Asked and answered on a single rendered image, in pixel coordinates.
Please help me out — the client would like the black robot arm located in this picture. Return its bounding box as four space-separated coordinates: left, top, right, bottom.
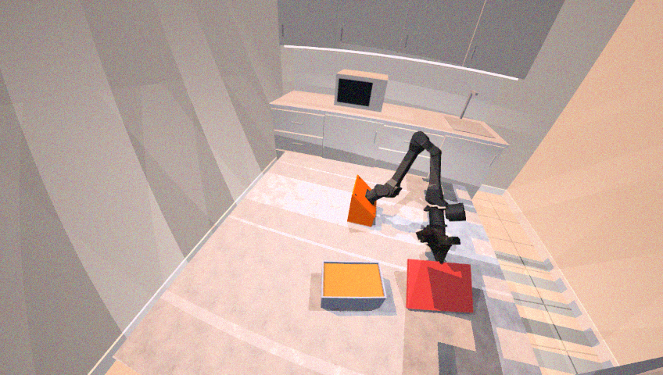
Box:
365 131 466 240

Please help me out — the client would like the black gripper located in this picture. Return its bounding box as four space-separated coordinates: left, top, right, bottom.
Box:
420 222 461 263

